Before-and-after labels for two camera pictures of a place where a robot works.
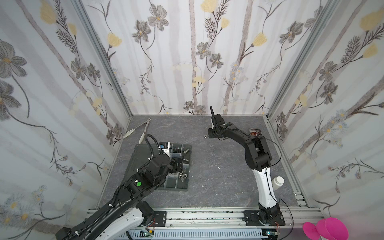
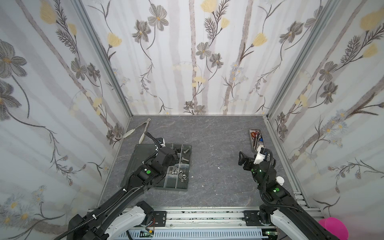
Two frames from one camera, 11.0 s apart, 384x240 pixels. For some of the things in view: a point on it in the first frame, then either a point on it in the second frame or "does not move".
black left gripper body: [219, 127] -> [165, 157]
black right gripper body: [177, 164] -> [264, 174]
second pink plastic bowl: [332, 228] does not move
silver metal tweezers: [142, 137] does not move
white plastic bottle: [277, 182] does not move
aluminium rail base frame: [223, 225] does not move
